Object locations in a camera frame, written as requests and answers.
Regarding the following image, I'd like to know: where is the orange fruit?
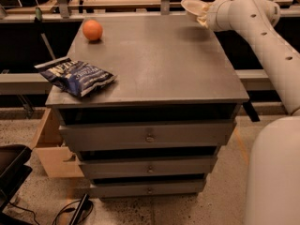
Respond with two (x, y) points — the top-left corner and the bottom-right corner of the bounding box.
(82, 20), (103, 41)

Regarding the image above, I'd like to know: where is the blue chip bag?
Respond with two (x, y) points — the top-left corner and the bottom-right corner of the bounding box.
(36, 56), (116, 98)

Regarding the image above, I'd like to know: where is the bottom grey drawer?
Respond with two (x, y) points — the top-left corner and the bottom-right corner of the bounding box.
(89, 179), (205, 199)

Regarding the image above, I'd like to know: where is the black bin on floor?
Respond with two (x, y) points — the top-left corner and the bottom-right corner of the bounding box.
(0, 144), (32, 211)

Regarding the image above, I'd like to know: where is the top grey drawer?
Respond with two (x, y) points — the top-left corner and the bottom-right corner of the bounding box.
(59, 120), (236, 152)

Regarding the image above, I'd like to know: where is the grey drawer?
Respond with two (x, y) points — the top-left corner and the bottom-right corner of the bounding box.
(89, 179), (205, 199)
(79, 157), (217, 179)
(59, 120), (236, 152)

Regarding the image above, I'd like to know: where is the white paper bowl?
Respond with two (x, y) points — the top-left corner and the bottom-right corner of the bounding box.
(181, 0), (208, 22)

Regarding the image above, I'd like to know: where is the black cable on floor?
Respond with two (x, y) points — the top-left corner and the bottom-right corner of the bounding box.
(6, 193), (95, 225)

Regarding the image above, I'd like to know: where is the wooden box on floor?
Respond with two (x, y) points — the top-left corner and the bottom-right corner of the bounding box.
(30, 108), (83, 178)

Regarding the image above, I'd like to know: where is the middle grey drawer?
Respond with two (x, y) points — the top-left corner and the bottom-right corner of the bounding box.
(79, 157), (217, 179)

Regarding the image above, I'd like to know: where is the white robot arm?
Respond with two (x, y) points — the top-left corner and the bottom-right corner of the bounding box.
(196, 0), (300, 225)

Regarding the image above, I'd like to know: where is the grey drawer cabinet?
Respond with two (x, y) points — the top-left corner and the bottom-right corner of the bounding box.
(47, 15), (248, 186)

